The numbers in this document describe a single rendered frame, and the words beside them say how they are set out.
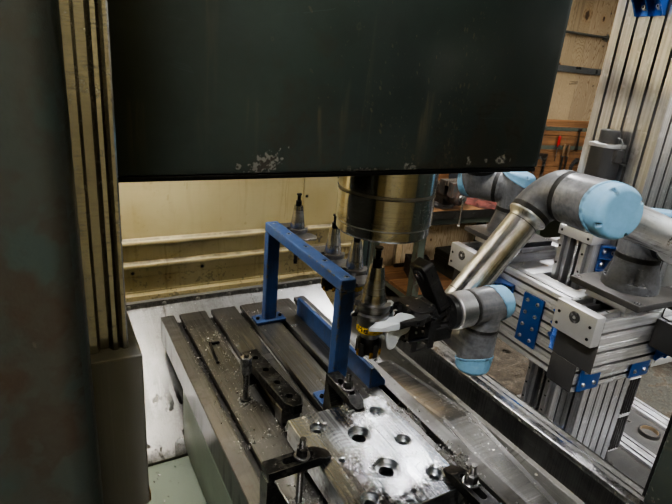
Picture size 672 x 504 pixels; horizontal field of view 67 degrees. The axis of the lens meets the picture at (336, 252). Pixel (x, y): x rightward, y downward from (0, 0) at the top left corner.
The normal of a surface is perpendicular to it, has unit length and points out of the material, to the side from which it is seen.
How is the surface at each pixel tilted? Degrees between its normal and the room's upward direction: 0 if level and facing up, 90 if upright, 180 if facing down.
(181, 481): 0
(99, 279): 90
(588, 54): 90
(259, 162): 90
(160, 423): 24
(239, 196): 90
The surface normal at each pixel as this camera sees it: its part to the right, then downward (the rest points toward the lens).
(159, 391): 0.27, -0.72
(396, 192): 0.04, 0.34
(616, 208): 0.29, 0.31
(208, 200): 0.48, 0.33
